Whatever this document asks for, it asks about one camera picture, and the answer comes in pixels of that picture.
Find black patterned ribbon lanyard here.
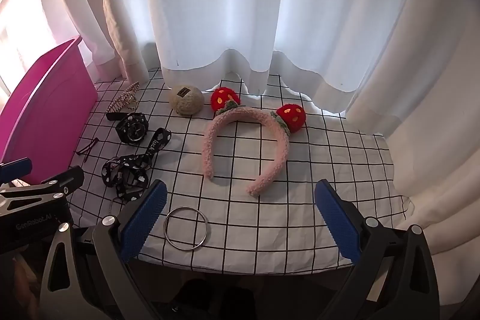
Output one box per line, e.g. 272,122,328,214
101,127,173,202

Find pink storage box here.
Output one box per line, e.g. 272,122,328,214
1,37,98,184

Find beige fuzzy round pouch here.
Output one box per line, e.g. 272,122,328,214
168,85,204,116

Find pink fuzzy strawberry headband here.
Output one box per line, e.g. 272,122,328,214
202,86,308,198

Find silver metal bangle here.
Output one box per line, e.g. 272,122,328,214
163,206,210,252

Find black wrist watch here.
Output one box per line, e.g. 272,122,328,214
106,112,149,145

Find gold pearl hair claw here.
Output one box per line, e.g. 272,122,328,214
106,82,140,114

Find black hair pin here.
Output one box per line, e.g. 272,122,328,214
76,137,99,163

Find cream thick curtain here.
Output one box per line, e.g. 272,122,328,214
346,0,479,305

